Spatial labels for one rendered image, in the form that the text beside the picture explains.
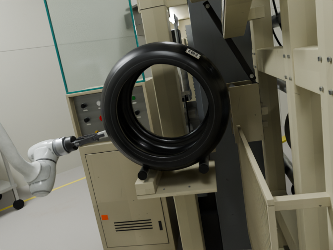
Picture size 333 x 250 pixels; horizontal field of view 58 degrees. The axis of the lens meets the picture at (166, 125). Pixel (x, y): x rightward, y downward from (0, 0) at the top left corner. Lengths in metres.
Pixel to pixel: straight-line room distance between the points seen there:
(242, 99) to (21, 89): 3.47
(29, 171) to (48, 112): 3.17
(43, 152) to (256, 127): 1.07
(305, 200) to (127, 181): 1.47
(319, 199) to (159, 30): 1.12
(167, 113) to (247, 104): 0.43
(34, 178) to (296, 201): 1.08
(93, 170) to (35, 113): 2.51
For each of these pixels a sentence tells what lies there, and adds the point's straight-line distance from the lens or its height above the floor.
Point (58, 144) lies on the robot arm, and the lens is 1.54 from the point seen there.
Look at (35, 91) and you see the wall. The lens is 4.56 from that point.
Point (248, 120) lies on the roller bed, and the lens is 1.59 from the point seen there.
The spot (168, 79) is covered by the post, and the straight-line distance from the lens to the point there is 1.62.
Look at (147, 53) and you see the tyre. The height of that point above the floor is 1.43.
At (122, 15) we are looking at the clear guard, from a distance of 1.99.
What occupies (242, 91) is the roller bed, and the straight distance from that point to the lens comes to 1.56.
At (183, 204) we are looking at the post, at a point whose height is 0.54.
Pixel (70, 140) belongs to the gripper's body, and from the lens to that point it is 1.52.
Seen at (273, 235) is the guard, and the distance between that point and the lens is 0.90.
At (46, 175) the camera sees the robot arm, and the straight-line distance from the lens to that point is 1.49.
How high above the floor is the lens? 1.40
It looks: 13 degrees down
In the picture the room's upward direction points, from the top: 10 degrees counter-clockwise
